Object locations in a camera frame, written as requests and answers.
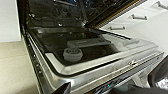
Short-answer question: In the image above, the stainless steel dishwasher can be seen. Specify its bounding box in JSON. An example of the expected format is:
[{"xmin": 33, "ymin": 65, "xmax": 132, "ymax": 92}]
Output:
[{"xmin": 16, "ymin": 0, "xmax": 165, "ymax": 94}]

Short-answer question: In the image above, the white base cabinet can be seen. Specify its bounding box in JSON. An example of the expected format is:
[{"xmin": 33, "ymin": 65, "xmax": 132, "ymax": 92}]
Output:
[{"xmin": 99, "ymin": 0, "xmax": 168, "ymax": 51}]

